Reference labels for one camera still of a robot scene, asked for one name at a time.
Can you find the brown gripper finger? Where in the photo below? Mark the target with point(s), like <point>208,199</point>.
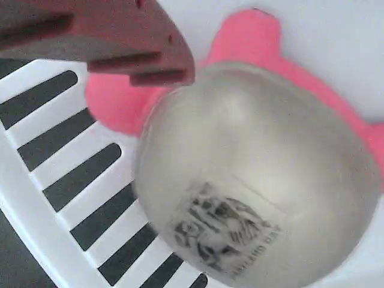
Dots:
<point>120,33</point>

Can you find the white plastic tray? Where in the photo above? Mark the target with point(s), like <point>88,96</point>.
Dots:
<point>330,45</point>

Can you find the red turtle toy gold shell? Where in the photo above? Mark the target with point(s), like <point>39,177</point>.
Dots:
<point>255,168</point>

